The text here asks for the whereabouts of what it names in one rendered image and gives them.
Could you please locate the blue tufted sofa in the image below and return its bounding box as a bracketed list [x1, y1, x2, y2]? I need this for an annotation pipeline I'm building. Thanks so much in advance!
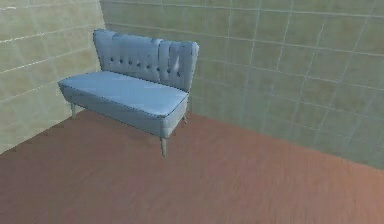
[57, 28, 200, 158]

